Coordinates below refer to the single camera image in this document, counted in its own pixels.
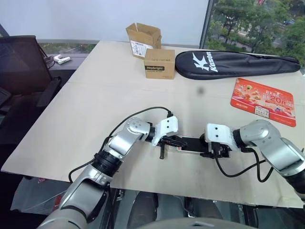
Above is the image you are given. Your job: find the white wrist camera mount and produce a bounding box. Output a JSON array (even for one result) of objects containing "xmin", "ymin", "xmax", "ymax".
[
  {"xmin": 151, "ymin": 115, "xmax": 179, "ymax": 147},
  {"xmin": 205, "ymin": 123, "xmax": 235, "ymax": 151}
]

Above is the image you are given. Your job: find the black Kason racket bag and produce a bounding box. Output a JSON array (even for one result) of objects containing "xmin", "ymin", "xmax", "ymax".
[{"xmin": 174, "ymin": 50, "xmax": 301, "ymax": 81}]

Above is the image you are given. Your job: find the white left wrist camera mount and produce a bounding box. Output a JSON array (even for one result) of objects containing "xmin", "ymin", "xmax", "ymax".
[{"xmin": 151, "ymin": 115, "xmax": 179, "ymax": 147}]

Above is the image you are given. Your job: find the closed Heybright cardboard box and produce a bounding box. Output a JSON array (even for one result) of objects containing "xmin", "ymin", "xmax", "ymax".
[{"xmin": 143, "ymin": 49, "xmax": 176, "ymax": 80}]

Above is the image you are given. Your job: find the black keyboard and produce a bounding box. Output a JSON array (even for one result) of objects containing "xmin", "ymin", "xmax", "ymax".
[{"xmin": 36, "ymin": 77, "xmax": 62, "ymax": 107}]

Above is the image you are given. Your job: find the white smartphone with black screen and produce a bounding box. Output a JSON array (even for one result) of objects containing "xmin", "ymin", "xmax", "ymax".
[{"xmin": 176, "ymin": 135, "xmax": 208, "ymax": 155}]

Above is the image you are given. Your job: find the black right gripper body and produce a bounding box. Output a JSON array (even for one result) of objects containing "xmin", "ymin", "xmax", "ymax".
[{"xmin": 210, "ymin": 142, "xmax": 233, "ymax": 158}]

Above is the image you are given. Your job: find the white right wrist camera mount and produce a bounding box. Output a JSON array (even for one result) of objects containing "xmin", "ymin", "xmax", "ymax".
[{"xmin": 205, "ymin": 123, "xmax": 235, "ymax": 151}]

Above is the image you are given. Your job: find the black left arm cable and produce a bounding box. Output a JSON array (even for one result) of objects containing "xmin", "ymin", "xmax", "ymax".
[{"xmin": 68, "ymin": 106, "xmax": 173, "ymax": 184}]

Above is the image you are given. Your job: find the red printed mouse pad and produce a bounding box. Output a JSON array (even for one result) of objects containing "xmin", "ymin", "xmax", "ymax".
[{"xmin": 230, "ymin": 78, "xmax": 297, "ymax": 127}]

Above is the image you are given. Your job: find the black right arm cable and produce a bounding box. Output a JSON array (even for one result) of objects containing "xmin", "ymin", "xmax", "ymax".
[{"xmin": 213, "ymin": 146, "xmax": 275, "ymax": 183}]

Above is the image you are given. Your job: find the black laptop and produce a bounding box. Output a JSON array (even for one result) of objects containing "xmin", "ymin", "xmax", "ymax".
[{"xmin": 0, "ymin": 35, "xmax": 52, "ymax": 94}]

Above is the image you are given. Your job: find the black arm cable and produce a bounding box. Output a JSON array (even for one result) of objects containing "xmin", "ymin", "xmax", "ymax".
[
  {"xmin": 213, "ymin": 146, "xmax": 275, "ymax": 183},
  {"xmin": 68, "ymin": 106, "xmax": 173, "ymax": 184}
]

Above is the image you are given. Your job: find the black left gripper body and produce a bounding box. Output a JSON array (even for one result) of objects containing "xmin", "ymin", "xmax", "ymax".
[{"xmin": 158, "ymin": 135, "xmax": 180, "ymax": 147}]

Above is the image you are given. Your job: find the dark window frame post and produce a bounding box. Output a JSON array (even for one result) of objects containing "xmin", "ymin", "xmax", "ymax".
[{"xmin": 198, "ymin": 0, "xmax": 215, "ymax": 49}]

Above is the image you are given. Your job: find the dark rounded shape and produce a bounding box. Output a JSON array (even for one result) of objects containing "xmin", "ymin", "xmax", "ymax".
[{"xmin": 128, "ymin": 190, "xmax": 160, "ymax": 226}]

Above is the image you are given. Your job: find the white charger adapter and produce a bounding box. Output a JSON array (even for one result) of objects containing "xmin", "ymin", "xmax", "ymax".
[{"xmin": 53, "ymin": 54, "xmax": 71, "ymax": 65}]

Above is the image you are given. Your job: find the open brown cardboard box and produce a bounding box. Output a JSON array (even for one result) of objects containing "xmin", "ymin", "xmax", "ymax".
[{"xmin": 125, "ymin": 22, "xmax": 163, "ymax": 59}]

